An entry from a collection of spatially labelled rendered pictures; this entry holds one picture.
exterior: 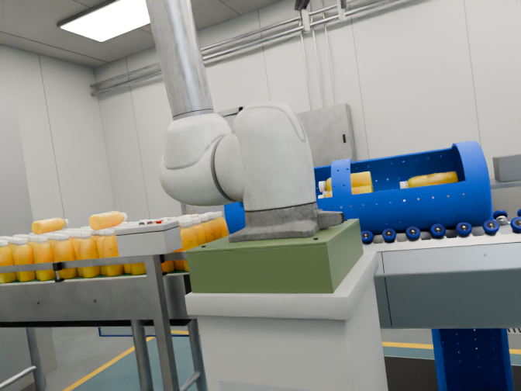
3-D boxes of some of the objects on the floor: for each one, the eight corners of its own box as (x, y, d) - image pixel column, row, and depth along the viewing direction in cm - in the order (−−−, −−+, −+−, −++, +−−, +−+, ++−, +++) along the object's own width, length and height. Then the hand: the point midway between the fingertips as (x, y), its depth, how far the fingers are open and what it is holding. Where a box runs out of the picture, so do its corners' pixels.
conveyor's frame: (237, 517, 138) (202, 274, 135) (-64, 467, 191) (-94, 291, 188) (274, 430, 184) (248, 246, 180) (23, 409, 236) (-1, 266, 233)
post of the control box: (194, 528, 136) (152, 254, 132) (184, 527, 137) (143, 254, 134) (198, 518, 140) (159, 250, 136) (189, 517, 141) (150, 251, 137)
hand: (323, 22), depth 125 cm, fingers open, 13 cm apart
